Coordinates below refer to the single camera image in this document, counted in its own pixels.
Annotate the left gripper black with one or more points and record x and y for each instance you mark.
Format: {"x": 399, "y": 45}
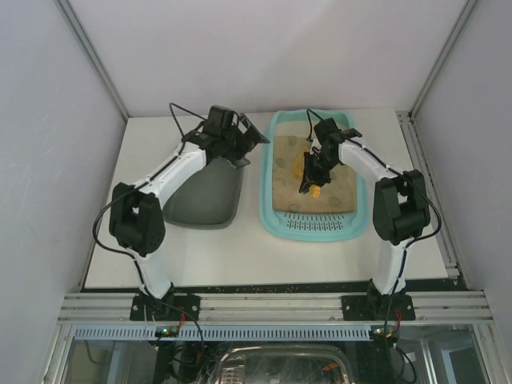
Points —
{"x": 243, "y": 141}

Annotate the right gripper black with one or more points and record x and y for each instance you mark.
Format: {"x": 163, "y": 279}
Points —
{"x": 316, "y": 169}

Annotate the orange litter scoop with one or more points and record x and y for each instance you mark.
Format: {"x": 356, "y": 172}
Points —
{"x": 298, "y": 168}

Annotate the teal litter box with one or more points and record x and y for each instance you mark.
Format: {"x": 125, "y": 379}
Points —
{"x": 286, "y": 213}

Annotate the grey plastic bin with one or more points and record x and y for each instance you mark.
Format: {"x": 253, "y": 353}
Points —
{"x": 208, "y": 200}

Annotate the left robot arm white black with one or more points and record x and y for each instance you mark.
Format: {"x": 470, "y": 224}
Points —
{"x": 136, "y": 219}

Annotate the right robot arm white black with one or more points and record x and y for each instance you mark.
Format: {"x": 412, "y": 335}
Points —
{"x": 401, "y": 209}

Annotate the metal basket below table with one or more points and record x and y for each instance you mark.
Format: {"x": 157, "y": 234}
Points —
{"x": 283, "y": 363}

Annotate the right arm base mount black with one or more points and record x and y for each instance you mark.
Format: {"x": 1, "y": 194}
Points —
{"x": 375, "y": 307}

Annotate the aluminium right side rail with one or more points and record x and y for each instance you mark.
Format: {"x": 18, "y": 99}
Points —
{"x": 420, "y": 162}

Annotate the blue slotted cable duct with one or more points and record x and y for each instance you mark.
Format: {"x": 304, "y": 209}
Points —
{"x": 191, "y": 333}

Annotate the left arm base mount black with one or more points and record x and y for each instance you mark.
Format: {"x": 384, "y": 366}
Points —
{"x": 172, "y": 307}

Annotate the aluminium rail frame front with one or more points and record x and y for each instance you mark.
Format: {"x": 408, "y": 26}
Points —
{"x": 432, "y": 308}

